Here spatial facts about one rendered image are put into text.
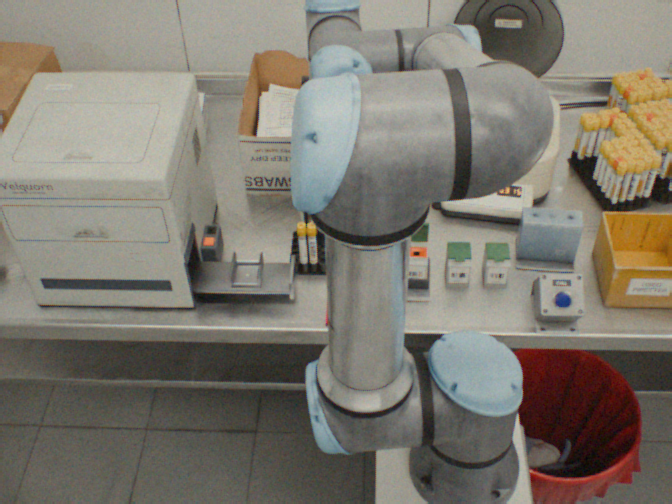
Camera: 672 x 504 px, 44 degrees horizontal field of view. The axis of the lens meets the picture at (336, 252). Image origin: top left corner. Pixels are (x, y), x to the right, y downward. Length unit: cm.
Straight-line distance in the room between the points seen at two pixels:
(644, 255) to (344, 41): 73
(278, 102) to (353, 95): 107
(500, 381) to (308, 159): 44
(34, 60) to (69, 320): 57
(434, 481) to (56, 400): 156
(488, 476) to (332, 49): 58
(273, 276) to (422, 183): 75
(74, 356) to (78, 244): 89
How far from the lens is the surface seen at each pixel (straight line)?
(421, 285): 142
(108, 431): 240
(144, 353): 219
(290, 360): 211
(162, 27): 185
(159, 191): 125
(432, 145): 68
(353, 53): 107
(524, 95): 73
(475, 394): 99
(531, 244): 148
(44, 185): 130
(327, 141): 67
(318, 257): 147
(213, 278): 143
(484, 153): 69
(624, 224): 151
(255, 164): 158
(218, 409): 237
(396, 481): 119
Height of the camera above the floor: 195
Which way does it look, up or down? 46 degrees down
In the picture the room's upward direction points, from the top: 2 degrees counter-clockwise
